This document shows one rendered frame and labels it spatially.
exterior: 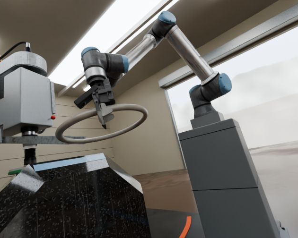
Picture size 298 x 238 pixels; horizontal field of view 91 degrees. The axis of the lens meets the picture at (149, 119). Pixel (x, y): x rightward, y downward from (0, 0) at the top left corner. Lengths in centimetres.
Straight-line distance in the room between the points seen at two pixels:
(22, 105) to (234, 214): 152
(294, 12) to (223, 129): 481
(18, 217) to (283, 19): 570
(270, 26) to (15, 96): 545
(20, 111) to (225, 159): 137
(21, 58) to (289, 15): 550
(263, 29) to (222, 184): 482
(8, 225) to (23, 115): 74
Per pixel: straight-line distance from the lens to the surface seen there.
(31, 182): 71
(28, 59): 147
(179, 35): 118
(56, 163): 76
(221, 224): 124
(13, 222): 68
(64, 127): 71
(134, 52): 105
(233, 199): 115
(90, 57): 73
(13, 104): 135
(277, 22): 554
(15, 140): 136
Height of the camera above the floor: 74
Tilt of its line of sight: 14 degrees up
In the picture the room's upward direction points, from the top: 13 degrees counter-clockwise
